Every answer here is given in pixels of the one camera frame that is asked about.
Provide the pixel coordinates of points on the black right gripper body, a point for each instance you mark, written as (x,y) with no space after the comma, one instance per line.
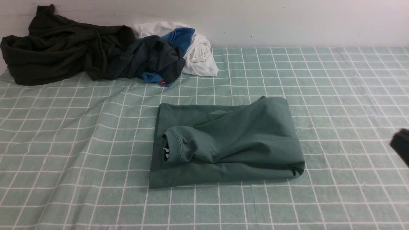
(400,144)

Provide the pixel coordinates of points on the green long-sleeve top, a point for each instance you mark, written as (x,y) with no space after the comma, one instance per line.
(207,144)

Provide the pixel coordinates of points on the white garment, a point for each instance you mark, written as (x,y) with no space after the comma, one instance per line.
(199,58)

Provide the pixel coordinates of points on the blue garment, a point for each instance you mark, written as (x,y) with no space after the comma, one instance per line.
(180,37)

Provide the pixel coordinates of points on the dark grey garment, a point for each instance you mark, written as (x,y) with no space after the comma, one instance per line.
(151,54)

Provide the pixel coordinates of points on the green checked table cloth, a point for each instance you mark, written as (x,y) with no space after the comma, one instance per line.
(76,154)

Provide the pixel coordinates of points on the dark olive hoodie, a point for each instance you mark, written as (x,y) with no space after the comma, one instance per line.
(58,48)

